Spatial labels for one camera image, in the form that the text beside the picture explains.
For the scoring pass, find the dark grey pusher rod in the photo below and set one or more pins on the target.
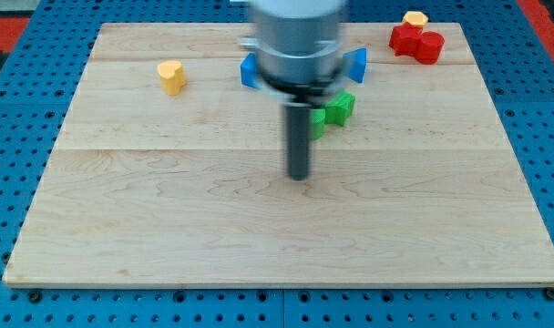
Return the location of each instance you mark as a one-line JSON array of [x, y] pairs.
[[297, 136]]

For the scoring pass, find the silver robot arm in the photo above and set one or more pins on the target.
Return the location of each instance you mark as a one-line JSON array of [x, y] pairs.
[[297, 45]]

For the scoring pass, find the blue cube block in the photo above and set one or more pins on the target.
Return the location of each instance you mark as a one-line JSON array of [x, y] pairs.
[[249, 72]]

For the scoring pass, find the green round block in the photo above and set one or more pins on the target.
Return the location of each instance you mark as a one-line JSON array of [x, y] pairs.
[[317, 121]]

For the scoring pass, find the green star block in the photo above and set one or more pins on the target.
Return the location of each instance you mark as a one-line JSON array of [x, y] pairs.
[[339, 108]]

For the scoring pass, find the blue triangle block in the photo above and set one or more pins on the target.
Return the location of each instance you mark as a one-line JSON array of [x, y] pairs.
[[355, 64]]

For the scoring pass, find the red star block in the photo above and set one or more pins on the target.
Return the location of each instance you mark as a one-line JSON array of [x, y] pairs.
[[404, 39]]

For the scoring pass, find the yellow heart block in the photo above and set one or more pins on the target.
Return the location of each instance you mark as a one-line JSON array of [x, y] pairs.
[[172, 76]]

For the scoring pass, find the wooden board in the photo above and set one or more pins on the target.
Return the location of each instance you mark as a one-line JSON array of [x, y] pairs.
[[419, 189]]

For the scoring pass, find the red cylinder block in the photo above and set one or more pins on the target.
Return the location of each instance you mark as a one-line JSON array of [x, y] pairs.
[[429, 47]]

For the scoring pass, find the yellow hexagon block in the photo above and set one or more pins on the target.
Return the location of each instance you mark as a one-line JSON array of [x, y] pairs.
[[415, 18]]

